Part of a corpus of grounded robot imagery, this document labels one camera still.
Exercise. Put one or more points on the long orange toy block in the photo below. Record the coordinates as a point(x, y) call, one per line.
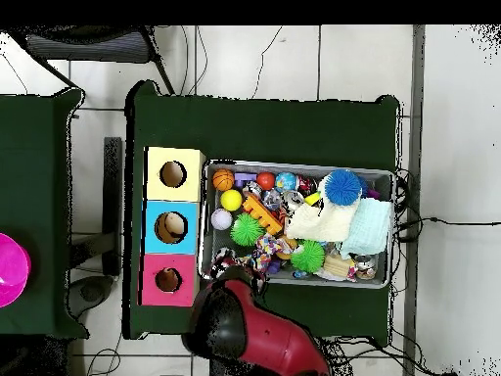
point(262, 214)

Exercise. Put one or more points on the colourful patterned fabric toy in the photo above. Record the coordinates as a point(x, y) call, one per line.
point(270, 246)

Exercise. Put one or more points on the cream cloth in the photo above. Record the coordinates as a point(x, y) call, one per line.
point(325, 225)

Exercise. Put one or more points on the large blue spiky ball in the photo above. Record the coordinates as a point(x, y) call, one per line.
point(343, 187)

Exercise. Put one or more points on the mint green cloth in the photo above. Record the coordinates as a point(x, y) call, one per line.
point(370, 227)

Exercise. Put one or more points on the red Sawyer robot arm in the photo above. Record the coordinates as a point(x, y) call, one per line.
point(274, 337)

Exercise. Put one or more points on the wooden box with three holes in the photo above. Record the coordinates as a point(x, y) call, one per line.
point(191, 219)

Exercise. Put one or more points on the silver mesh bin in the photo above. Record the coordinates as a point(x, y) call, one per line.
point(385, 188)

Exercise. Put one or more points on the yellow ball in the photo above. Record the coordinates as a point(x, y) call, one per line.
point(231, 200)

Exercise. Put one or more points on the green spiky ball with eyes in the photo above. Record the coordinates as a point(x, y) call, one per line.
point(308, 256)
point(246, 230)

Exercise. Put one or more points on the small orange ball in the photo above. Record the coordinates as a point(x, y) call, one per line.
point(266, 181)

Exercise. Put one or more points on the white toy baseball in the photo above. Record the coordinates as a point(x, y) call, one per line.
point(221, 219)

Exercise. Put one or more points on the orange toy basketball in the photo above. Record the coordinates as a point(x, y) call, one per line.
point(223, 179)

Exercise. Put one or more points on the toy soccer ball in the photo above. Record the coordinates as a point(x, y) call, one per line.
point(221, 259)

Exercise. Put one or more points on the dark grey floor base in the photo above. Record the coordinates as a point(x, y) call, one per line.
point(92, 291)

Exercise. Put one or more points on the dark green side table cloth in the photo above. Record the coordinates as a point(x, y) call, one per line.
point(35, 156)

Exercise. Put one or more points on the black chair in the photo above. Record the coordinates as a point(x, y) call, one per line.
point(86, 47)

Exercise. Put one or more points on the magenta bowl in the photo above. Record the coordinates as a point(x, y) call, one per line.
point(11, 270)

